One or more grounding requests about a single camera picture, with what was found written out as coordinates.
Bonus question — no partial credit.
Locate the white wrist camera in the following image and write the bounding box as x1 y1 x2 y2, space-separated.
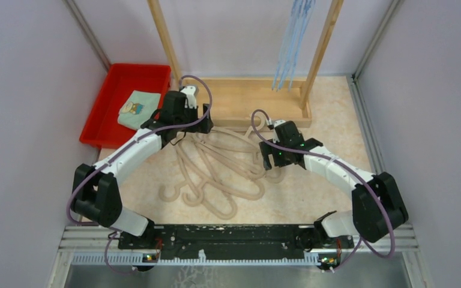
180 85 199 109
273 119 286 128

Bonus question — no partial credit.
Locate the white slotted cable duct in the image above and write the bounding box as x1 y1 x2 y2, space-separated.
71 253 339 267

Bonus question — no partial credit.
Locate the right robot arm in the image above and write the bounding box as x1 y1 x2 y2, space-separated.
259 119 409 247

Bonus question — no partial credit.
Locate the red plastic bin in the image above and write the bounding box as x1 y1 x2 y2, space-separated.
79 63 171 149

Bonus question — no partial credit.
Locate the light green printed cloth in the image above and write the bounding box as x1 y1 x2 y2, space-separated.
118 90 161 130

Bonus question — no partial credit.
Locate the aluminium frame rail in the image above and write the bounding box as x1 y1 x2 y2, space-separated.
346 74 419 254

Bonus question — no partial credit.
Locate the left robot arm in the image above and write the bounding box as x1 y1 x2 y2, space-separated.
67 85 214 248

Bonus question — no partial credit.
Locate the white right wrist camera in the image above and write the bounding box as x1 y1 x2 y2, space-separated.
273 119 286 128

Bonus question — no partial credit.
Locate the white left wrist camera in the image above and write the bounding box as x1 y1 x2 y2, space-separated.
180 85 199 109

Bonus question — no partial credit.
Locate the wooden hanger rack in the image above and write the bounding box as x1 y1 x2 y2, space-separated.
148 1 343 128

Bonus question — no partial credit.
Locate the blue wire hanger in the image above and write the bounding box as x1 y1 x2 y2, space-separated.
272 1 315 91
283 1 316 90
272 4 297 92

